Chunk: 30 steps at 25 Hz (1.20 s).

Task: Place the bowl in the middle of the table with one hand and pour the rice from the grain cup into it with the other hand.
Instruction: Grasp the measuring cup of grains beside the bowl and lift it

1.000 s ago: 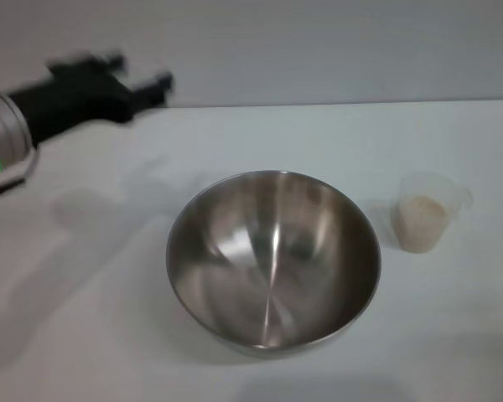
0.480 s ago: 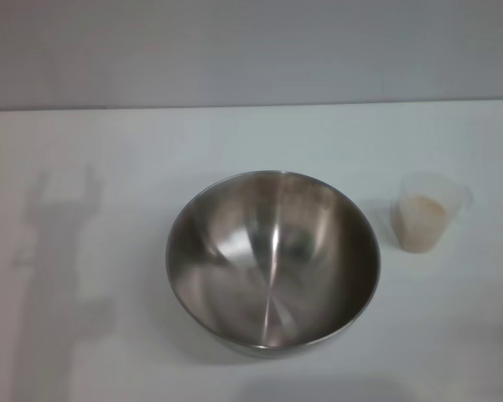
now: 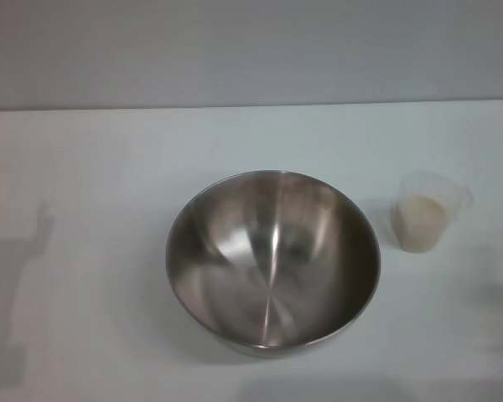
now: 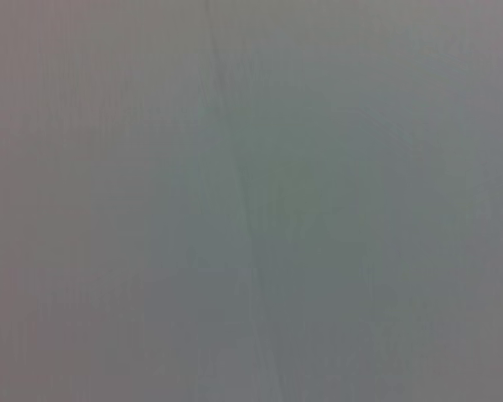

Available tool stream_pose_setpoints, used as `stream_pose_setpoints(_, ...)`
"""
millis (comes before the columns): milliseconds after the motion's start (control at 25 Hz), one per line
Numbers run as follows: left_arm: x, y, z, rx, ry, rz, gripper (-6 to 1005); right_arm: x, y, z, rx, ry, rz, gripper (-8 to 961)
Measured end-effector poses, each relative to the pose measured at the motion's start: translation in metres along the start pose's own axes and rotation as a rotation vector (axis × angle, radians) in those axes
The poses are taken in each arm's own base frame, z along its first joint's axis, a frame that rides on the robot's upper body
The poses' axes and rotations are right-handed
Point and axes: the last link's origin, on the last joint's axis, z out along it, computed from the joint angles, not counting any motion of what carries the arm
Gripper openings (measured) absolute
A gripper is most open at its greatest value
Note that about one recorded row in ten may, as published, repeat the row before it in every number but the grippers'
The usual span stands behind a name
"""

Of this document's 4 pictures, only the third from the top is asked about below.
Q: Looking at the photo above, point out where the stainless steel mixing bowl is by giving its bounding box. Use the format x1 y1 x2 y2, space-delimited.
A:
164 169 381 358

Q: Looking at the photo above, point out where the clear plastic measuring cup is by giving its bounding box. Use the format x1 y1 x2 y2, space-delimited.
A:
390 170 474 254

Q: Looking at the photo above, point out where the white uncooked rice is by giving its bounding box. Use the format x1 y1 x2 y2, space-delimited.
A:
396 194 445 252

